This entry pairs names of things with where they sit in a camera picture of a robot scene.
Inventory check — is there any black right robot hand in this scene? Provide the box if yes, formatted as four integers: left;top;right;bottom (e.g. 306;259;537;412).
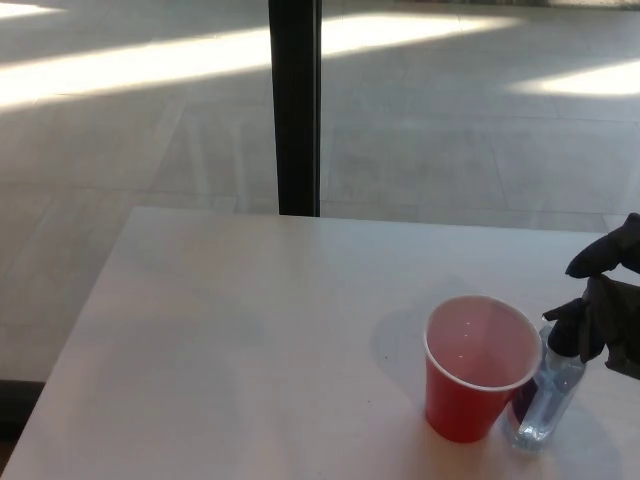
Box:
564;212;640;378

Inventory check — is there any black window frame post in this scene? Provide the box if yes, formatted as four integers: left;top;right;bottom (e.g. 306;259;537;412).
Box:
267;0;322;218

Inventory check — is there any red plastic cup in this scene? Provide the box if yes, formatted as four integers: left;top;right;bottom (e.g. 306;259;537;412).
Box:
421;294;544;444

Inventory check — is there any clear soap bottle black pump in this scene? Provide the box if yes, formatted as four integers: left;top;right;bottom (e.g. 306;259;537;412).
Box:
505;297;591;455

